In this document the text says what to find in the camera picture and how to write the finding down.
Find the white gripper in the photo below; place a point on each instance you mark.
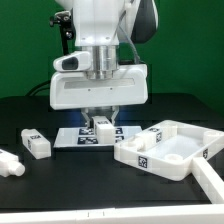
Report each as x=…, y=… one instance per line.
x=73, y=90

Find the white frame rail front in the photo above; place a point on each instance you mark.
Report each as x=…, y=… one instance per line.
x=187, y=214

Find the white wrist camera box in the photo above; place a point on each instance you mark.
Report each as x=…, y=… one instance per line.
x=76, y=61

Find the white desk top tray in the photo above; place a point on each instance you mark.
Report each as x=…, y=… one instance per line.
x=171, y=157

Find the white marker plate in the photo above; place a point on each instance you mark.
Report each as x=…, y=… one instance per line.
x=82, y=136

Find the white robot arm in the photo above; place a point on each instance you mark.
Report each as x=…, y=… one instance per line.
x=92, y=77

